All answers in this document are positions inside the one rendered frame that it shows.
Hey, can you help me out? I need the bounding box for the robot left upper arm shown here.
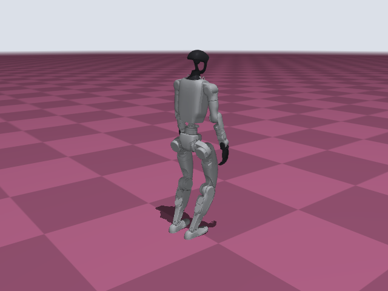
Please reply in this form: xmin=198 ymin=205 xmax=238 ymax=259
xmin=173 ymin=79 xmax=182 ymax=113

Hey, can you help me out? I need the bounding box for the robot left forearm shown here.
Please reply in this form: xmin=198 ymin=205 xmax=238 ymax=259
xmin=175 ymin=112 xmax=186 ymax=132

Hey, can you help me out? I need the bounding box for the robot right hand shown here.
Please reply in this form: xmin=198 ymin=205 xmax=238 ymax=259
xmin=218 ymin=142 xmax=229 ymax=166

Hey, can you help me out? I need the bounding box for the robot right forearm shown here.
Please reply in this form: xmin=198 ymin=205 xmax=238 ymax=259
xmin=213 ymin=113 xmax=229 ymax=148

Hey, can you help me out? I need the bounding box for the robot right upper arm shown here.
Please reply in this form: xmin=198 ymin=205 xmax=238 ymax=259
xmin=202 ymin=82 xmax=220 ymax=123

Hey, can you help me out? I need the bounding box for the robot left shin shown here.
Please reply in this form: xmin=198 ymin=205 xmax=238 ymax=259
xmin=173 ymin=178 xmax=192 ymax=226

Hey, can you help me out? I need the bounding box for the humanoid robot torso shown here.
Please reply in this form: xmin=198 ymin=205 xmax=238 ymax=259
xmin=178 ymin=75 xmax=209 ymax=152

